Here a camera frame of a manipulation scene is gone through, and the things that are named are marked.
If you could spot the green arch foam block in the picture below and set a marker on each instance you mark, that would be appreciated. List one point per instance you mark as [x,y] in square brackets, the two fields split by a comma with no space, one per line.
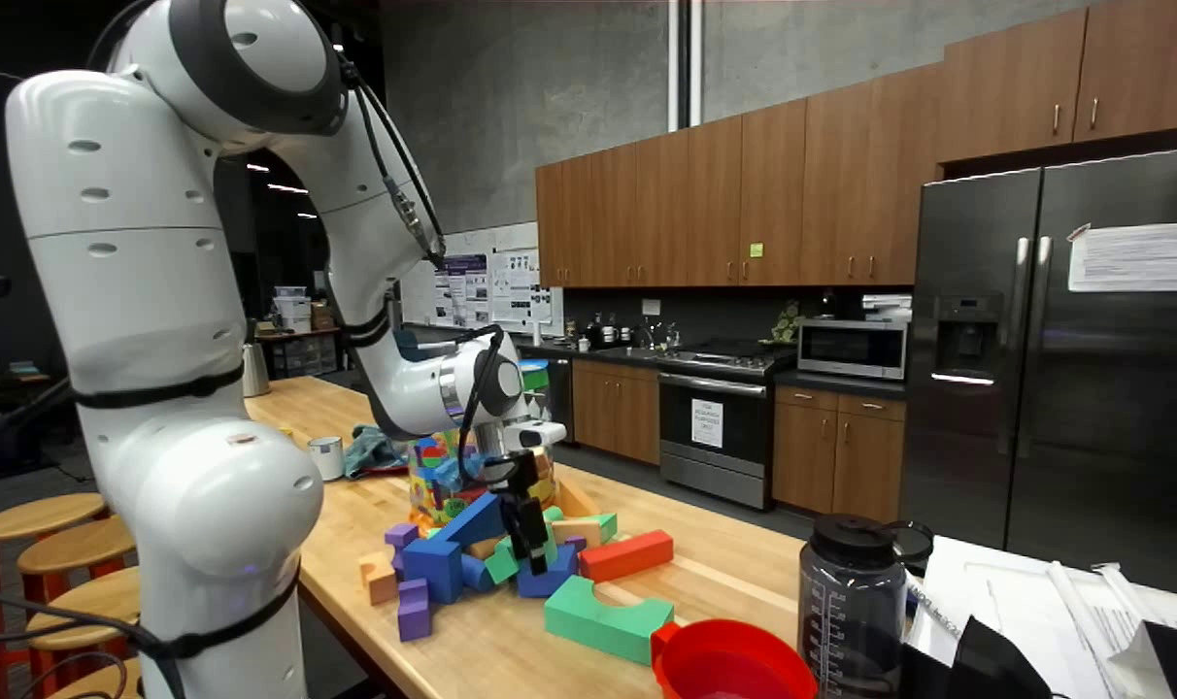
[578,610]

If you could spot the blue house-shaped foam block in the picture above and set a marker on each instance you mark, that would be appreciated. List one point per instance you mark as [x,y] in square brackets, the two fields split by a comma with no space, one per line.
[435,565]

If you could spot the microwave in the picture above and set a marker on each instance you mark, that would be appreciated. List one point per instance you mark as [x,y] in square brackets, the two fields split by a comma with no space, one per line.
[851,346]

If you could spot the stainless steel refrigerator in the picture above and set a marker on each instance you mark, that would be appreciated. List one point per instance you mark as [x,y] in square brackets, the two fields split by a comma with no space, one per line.
[1041,364]

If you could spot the red rectangular foam block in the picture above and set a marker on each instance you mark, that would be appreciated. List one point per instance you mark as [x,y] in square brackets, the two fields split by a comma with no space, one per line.
[625,557]

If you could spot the wooden cabinets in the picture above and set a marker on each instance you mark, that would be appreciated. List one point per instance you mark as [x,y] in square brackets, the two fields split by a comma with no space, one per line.
[824,188]
[833,449]

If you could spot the teal cloth towel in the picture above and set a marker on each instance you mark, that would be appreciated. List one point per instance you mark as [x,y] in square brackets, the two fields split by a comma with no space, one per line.
[369,452]

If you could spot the upper wooden cabinets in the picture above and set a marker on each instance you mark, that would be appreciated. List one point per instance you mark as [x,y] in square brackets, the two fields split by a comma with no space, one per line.
[824,188]

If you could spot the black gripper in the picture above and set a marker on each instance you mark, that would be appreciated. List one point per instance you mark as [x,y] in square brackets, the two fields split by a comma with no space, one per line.
[528,539]

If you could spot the long blue foam block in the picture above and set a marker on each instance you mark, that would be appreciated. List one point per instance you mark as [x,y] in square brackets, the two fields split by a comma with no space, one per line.
[475,523]

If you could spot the lower wooden cabinets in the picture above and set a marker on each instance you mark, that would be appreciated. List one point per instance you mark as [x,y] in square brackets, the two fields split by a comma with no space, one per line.
[833,449]

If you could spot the red plastic bowl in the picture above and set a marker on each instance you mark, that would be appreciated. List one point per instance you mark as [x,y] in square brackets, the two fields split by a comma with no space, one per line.
[726,663]

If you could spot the black oven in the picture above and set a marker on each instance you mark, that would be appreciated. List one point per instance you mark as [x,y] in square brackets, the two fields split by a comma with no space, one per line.
[716,425]

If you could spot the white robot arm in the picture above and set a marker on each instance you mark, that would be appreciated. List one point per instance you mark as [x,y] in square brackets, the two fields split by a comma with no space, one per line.
[113,183]

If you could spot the wooden stool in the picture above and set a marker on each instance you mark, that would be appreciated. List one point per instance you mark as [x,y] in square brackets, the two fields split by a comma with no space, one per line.
[43,545]

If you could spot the small purple foam block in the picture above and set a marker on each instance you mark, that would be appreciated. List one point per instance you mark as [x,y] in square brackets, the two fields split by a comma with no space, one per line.
[413,618]

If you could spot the dark water bottle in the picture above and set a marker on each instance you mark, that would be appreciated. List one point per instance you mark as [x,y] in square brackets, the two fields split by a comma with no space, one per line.
[851,605]

